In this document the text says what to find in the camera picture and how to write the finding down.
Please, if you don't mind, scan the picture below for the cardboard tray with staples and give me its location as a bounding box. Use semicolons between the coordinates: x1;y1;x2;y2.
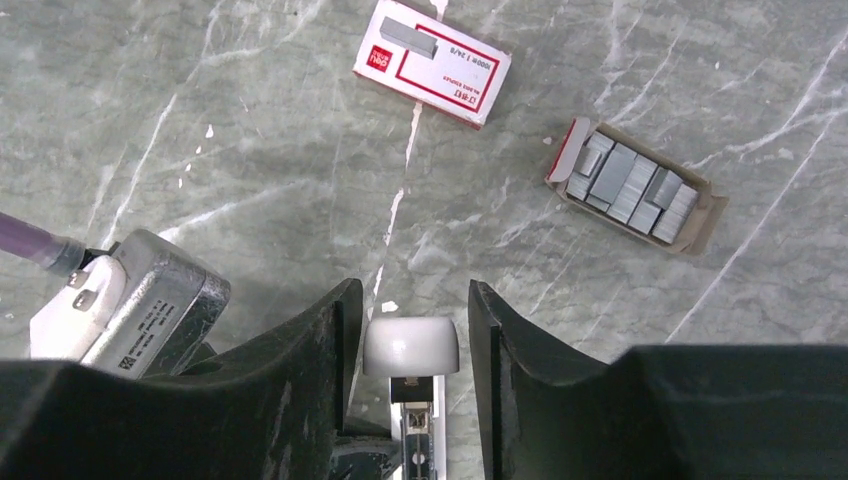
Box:
545;117;729;256

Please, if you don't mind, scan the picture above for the red white staple box sleeve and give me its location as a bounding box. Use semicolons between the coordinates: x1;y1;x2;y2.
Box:
353;1;512;130

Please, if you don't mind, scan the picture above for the long white stapler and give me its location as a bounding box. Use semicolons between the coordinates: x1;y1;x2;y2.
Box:
363;317;460;479

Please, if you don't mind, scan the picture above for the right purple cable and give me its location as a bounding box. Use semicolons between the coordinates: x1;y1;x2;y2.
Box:
0;211;91;278

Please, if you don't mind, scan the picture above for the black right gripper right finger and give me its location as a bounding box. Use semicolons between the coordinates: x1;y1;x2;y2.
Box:
468;280;847;479

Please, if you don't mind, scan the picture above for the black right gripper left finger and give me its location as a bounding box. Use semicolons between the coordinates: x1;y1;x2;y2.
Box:
1;279;363;479

